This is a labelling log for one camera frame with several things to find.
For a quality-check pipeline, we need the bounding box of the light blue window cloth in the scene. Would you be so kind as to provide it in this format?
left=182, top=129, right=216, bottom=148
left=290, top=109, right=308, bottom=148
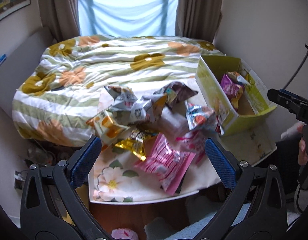
left=78, top=0, right=178, bottom=37

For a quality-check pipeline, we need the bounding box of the floral striped duvet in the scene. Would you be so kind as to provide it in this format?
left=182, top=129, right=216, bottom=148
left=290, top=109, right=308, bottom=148
left=12, top=35, right=220, bottom=147

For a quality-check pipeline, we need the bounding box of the right brown curtain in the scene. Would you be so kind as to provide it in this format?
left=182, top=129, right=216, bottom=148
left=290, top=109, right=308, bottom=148
left=175, top=0, right=223, bottom=42

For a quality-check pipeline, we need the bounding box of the dark brown snack packet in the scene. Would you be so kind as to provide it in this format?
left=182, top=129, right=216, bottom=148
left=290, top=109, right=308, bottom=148
left=154, top=81, right=198, bottom=108

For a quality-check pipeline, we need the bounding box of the black cable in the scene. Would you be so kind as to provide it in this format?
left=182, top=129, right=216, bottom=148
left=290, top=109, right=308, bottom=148
left=282, top=43, right=308, bottom=91

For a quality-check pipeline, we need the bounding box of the gold yellow snack packet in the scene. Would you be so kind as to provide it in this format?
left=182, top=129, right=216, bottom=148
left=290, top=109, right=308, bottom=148
left=114, top=128, right=158, bottom=161

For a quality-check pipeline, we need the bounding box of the silver orange snack packet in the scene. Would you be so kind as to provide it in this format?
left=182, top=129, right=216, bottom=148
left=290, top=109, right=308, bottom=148
left=129, top=93, right=167, bottom=125

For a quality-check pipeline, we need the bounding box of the purple snack packet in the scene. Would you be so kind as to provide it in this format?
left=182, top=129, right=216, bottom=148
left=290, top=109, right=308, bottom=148
left=221, top=72, right=250, bottom=111

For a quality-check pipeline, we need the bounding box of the blue orange shrimp snack packet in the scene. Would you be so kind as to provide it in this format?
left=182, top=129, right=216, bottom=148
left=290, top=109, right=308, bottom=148
left=185, top=102, right=216, bottom=130

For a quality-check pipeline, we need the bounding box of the person's right hand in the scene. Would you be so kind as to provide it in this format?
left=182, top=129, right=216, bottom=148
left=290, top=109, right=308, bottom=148
left=297, top=123, right=308, bottom=166

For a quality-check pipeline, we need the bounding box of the silver white snack packet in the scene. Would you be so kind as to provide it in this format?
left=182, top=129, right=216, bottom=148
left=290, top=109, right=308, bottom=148
left=98, top=86, right=138, bottom=112

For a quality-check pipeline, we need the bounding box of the pink striped snack packet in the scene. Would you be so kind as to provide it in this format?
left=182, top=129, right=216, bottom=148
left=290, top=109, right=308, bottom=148
left=134, top=133, right=196, bottom=196

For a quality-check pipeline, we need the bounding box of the chiffon cake snack packet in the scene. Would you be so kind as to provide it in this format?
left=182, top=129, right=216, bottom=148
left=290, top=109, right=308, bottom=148
left=86, top=110, right=130, bottom=146

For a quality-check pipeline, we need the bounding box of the green cardboard box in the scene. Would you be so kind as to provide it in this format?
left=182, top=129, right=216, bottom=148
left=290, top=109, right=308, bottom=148
left=196, top=56, right=276, bottom=136

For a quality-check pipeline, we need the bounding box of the grey headboard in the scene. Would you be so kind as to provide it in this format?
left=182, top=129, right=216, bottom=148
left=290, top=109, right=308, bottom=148
left=0, top=27, right=54, bottom=117

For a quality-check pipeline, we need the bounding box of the brown curtain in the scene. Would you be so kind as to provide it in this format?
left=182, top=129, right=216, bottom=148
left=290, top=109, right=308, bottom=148
left=38, top=0, right=80, bottom=42
left=175, top=0, right=223, bottom=42

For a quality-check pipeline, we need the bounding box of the left brown curtain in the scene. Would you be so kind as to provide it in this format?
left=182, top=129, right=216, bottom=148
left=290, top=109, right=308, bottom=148
left=38, top=0, right=80, bottom=42

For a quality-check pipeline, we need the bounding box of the translucent white snack packet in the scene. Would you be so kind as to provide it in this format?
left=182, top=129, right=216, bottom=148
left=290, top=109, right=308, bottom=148
left=157, top=107, right=189, bottom=138

